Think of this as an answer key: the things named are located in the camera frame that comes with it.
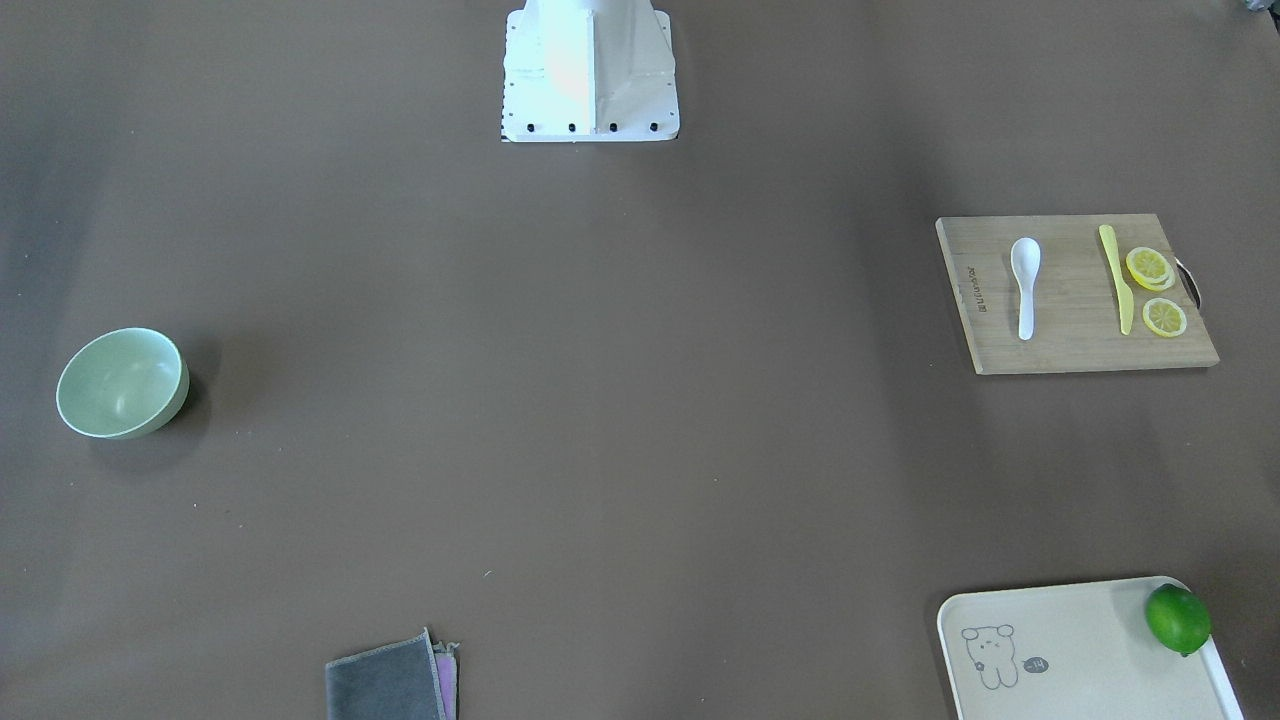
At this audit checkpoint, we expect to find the lower stacked lemon slice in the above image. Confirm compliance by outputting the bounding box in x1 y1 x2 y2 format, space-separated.
1130 266 1176 292

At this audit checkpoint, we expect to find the grey folded cloth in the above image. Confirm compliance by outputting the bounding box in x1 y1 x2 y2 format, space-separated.
325 628 460 719

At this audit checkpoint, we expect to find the cream serving tray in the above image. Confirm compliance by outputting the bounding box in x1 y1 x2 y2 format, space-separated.
937 577 1243 719

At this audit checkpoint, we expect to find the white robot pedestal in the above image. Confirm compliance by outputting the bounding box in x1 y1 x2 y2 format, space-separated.
500 1 681 143

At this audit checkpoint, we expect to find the light green bowl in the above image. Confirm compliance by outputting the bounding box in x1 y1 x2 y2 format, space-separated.
55 327 189 439

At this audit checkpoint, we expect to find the green lime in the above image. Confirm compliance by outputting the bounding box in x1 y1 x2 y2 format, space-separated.
1144 583 1213 657

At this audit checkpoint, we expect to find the bamboo cutting board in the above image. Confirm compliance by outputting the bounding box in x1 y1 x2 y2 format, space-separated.
934 214 1220 375

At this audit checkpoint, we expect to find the yellow plastic knife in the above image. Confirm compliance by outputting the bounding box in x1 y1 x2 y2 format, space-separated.
1098 224 1134 336

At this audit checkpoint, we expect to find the single lemon slice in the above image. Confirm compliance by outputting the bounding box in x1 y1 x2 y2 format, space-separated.
1142 297 1189 338

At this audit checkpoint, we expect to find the white plastic spoon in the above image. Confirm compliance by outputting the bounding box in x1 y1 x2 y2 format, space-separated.
1010 237 1042 341

